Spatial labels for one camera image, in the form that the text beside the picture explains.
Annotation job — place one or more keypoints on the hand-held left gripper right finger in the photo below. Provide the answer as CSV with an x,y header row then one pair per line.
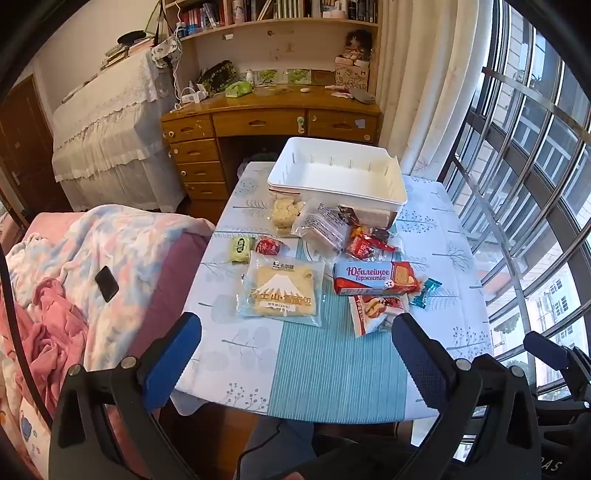
x,y
418,355

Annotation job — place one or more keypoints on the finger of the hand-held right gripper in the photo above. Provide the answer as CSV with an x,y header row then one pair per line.
x,y
540,345

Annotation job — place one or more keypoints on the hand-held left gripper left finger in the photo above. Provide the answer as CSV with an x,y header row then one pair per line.
x,y
173,360

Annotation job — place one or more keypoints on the blue candy wrapper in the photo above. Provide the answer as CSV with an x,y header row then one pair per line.
x,y
424,293

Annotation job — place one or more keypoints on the red white cookie packet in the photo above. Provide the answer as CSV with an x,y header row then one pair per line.
x,y
369,314

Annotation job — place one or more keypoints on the red biscuit packet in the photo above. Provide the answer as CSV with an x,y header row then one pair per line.
x,y
369,279

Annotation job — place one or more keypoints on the red candy packet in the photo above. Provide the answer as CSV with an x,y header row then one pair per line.
x,y
362,249

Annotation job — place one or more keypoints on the mountain print bread packet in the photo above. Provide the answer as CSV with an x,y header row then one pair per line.
x,y
281,290

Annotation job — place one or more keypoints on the small green snack packet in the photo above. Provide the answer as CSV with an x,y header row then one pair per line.
x,y
240,249

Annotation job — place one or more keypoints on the small red round snack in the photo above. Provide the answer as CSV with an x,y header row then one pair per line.
x,y
268,247

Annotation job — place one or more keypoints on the clear packet with dark print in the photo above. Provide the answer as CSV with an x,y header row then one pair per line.
x,y
318,226

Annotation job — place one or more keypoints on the clear bag of pale cookies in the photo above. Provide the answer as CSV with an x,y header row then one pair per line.
x,y
284,217

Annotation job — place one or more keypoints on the white plastic basket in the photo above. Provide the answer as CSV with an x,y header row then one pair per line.
x,y
332,175

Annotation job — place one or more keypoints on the mauve bed sheet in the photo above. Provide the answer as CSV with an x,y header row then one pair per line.
x,y
157,295

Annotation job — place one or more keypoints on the black phone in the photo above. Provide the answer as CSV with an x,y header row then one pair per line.
x,y
107,284

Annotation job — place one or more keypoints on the pink blanket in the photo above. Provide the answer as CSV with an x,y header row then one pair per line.
x,y
55,323

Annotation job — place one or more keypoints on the floral pastel blanket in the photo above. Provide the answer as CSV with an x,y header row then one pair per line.
x,y
92,244

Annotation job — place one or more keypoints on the window with metal guard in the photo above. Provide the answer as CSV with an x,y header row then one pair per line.
x,y
531,184

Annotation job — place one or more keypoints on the white lace cover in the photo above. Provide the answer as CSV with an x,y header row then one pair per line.
x,y
106,129

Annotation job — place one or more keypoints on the wooden desk with drawers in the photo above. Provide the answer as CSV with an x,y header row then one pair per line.
x,y
258,122

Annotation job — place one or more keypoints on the mint drawer safety lock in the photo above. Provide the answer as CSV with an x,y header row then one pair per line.
x,y
300,122

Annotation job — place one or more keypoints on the white power strip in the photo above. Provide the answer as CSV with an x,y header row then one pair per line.
x,y
191,97

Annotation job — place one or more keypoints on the grey oval pad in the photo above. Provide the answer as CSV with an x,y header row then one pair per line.
x,y
364,95

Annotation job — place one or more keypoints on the brown wooden door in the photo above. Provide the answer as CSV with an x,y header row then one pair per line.
x,y
23,138

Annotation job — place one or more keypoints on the green tissue pack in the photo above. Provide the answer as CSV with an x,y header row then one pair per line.
x,y
239,88

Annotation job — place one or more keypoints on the cream curtain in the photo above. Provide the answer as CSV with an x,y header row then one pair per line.
x,y
425,69

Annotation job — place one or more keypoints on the printed cardboard box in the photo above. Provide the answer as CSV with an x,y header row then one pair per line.
x,y
353,76

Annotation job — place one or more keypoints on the dark floral pouch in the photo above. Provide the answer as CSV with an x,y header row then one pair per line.
x,y
217,74

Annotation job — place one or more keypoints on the green grape print card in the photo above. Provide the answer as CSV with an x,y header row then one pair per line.
x,y
298,74
268,74

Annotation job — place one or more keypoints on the patterned cloth bag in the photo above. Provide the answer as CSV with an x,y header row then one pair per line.
x,y
164,50

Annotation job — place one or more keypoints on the stack of books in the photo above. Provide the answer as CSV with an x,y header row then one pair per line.
x,y
124,51

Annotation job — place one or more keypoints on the dark haired doll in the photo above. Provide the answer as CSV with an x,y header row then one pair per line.
x,y
358,44

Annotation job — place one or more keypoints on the wooden bookshelf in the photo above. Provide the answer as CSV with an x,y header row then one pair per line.
x,y
277,28

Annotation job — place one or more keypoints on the row of dark bottles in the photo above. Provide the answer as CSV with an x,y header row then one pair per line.
x,y
362,10

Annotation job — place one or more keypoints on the row of books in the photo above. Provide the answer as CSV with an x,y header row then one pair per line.
x,y
286,9

